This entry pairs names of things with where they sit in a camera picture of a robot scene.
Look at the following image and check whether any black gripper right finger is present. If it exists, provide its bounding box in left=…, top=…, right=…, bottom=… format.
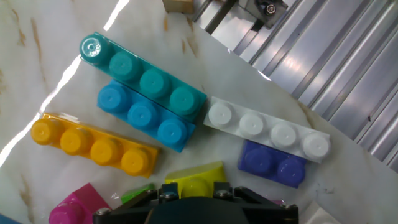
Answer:
left=213, top=182, right=299, bottom=224

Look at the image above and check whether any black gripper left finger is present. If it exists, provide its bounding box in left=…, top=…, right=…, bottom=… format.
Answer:
left=92, top=182, right=180, bottom=224

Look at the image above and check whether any yellow two-stud block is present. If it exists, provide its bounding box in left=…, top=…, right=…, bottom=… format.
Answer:
left=164, top=161, right=228, bottom=199

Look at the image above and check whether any green two-stud block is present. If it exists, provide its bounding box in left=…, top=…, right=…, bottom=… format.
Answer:
left=120, top=183, right=155, bottom=205

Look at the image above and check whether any purple two-stud block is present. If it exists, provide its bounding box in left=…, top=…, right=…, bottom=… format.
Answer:
left=237, top=139, right=308, bottom=189

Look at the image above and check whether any magenta three-stud block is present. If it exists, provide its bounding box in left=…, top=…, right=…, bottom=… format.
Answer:
left=49, top=182, right=112, bottom=224

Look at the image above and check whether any orange four-stud block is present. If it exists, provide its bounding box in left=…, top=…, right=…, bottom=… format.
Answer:
left=30, top=112, right=161, bottom=179

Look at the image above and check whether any white four-stud block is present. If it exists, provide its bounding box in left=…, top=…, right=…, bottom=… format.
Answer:
left=203, top=96, right=331, bottom=164

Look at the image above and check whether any light blue three-stud block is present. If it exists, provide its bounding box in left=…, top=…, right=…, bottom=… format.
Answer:
left=96, top=79, right=197, bottom=153

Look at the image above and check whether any teal four-stud block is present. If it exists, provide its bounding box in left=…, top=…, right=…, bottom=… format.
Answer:
left=79, top=32, right=208, bottom=123

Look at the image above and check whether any white marble pattern board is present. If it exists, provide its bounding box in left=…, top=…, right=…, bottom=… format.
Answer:
left=0, top=0, right=391, bottom=224

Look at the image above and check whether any small wooden cube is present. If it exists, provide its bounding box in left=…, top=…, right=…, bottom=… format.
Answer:
left=162, top=0, right=194, bottom=14

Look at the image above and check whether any black camera stand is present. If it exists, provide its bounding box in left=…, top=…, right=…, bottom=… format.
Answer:
left=238, top=0, right=289, bottom=29

